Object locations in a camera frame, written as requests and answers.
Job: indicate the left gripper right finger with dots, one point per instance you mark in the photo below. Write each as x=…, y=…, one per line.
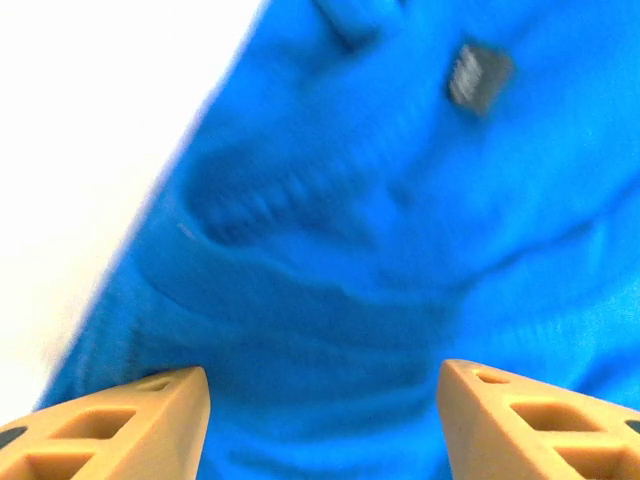
x=480, y=425

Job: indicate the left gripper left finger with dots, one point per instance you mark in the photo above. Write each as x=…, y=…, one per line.
x=165, y=425

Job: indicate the blue t-shirt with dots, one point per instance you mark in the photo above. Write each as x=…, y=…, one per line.
x=350, y=200

